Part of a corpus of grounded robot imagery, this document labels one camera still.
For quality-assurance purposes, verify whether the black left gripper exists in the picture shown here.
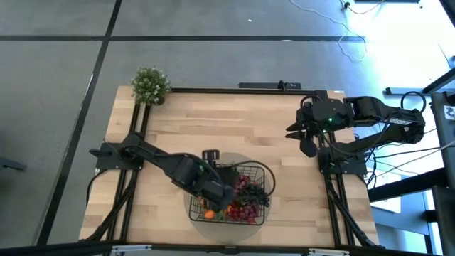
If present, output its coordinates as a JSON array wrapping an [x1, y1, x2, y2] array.
[[200, 149, 240, 213]]

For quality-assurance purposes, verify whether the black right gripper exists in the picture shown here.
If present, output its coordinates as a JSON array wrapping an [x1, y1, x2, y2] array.
[[285, 99, 351, 159]]

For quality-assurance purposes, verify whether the small dark purple grape bunch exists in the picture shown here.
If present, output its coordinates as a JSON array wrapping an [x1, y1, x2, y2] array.
[[232, 174, 252, 192]]

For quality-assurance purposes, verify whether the red grape bunch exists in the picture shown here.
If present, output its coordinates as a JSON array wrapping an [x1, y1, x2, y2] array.
[[227, 202, 263, 225]]

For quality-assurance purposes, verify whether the large black grape bunch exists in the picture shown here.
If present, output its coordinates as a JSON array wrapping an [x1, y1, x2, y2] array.
[[251, 183, 270, 208]]

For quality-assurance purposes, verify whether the round grey mat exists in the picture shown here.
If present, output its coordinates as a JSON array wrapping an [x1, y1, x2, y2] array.
[[183, 152, 273, 246]]

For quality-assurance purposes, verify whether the black floor stand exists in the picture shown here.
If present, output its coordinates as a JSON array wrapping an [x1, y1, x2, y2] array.
[[385, 65, 455, 97]]

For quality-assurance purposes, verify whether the black beam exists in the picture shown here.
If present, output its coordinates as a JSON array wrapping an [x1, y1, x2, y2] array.
[[368, 166, 455, 203]]

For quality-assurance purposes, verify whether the green potted plant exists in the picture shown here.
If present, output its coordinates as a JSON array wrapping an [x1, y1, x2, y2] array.
[[129, 65, 172, 107]]

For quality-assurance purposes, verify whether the grey cabinet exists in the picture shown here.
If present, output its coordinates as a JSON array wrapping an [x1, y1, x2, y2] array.
[[429, 90, 455, 189]]

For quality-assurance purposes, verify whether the dark chair base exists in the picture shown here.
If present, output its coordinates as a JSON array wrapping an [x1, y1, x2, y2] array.
[[0, 156, 28, 172]]

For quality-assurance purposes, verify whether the black wire basket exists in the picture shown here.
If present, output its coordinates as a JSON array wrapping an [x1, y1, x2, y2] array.
[[188, 163, 267, 225]]

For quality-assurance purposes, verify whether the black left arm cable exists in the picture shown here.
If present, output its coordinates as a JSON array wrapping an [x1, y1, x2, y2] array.
[[227, 159, 277, 197]]

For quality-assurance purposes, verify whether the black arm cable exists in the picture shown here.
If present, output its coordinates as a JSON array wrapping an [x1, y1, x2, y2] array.
[[400, 91, 427, 114], [227, 159, 277, 197]]

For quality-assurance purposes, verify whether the black bracket bar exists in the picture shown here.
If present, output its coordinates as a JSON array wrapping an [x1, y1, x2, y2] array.
[[237, 80, 303, 90]]

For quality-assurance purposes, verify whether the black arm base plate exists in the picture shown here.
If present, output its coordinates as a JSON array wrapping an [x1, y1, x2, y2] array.
[[88, 142, 146, 171], [318, 146, 369, 176]]

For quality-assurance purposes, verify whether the silver frame bracket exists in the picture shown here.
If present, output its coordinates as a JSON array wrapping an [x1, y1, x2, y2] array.
[[307, 247, 351, 256], [112, 244, 153, 254]]

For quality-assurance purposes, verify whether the white floor cable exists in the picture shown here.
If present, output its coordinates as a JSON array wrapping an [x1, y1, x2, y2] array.
[[288, 0, 368, 62]]

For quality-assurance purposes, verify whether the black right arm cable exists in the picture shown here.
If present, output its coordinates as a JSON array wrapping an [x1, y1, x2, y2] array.
[[400, 91, 427, 114]]

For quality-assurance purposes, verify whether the black plug with cable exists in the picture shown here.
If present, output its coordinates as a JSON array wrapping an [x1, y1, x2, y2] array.
[[341, 0, 387, 16]]

